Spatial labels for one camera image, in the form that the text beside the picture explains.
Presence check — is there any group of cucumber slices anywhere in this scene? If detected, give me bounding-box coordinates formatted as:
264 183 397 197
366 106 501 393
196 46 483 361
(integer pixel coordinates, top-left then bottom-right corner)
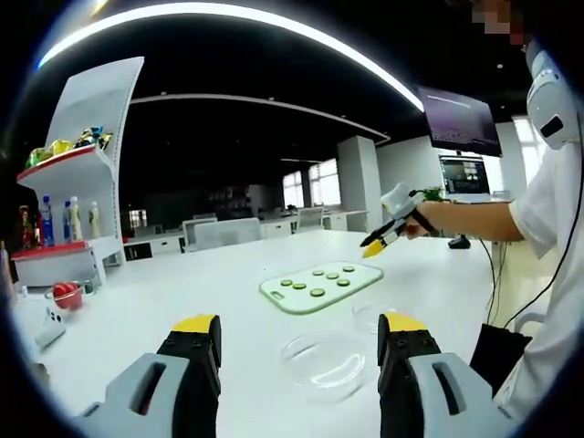
279 264 355 298

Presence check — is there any clear glass petri dish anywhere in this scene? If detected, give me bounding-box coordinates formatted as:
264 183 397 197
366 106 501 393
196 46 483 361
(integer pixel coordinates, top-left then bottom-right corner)
351 297 414 338

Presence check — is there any person's right hand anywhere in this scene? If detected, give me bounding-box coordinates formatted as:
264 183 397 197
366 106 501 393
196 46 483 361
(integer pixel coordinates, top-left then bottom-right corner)
403 209 442 239

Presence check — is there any red round object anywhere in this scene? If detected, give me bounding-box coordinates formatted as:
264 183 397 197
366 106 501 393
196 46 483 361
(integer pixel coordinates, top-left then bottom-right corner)
51 281 84 312

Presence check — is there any row of colourful snack packets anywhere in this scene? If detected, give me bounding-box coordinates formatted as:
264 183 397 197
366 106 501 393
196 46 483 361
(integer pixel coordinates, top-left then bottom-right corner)
25 125 114 169

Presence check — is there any white chair backrest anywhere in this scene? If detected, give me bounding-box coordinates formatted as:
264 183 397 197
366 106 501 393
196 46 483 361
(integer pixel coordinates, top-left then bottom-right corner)
193 216 264 253
181 215 219 253

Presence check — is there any silver laptop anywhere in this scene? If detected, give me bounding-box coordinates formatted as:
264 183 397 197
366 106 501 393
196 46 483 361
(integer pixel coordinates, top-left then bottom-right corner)
437 153 513 204

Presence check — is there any long ceiling light strip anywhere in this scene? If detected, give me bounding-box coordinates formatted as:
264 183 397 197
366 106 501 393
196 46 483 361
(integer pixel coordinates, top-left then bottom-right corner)
37 1 426 111

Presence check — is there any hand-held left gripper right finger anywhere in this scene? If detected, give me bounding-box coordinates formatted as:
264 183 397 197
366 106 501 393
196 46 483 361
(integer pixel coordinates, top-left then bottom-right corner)
377 310 516 438

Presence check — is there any black worn device cable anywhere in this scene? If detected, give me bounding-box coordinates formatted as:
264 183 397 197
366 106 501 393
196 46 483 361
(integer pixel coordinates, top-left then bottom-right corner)
490 148 584 330

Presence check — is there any white display shelf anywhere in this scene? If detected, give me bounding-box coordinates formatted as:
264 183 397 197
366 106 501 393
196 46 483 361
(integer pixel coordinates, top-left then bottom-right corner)
10 56 146 289

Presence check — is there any white mesh office chair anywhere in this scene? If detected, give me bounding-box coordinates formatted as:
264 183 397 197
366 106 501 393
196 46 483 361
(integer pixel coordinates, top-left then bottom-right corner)
296 207 326 234

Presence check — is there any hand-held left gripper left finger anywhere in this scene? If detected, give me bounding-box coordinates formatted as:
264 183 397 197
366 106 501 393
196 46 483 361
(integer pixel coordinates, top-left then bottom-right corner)
72 313 224 438

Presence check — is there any large dark monitor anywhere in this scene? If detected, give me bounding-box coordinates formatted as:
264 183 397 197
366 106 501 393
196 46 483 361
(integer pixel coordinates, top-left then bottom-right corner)
416 83 504 159

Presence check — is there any white green-edged cutting board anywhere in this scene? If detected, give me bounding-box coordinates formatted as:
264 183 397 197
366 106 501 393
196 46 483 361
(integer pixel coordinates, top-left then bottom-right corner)
258 260 385 317

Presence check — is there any person's white t-shirt torso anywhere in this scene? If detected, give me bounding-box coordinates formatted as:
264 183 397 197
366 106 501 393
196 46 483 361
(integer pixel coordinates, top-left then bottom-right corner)
491 136 584 414

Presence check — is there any clear glass petri dish lid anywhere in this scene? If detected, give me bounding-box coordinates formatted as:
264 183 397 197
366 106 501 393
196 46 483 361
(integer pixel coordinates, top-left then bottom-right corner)
279 331 369 403

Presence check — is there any glass bowl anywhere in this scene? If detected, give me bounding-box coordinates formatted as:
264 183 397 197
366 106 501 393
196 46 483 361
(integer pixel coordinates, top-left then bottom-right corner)
44 279 95 312

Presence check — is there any blue drink bottle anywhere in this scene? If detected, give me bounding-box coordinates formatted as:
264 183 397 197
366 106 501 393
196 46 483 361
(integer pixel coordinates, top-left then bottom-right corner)
39 194 56 248

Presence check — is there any white smartphone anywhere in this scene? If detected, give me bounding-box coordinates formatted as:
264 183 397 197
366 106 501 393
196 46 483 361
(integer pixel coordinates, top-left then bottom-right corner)
35 306 68 351

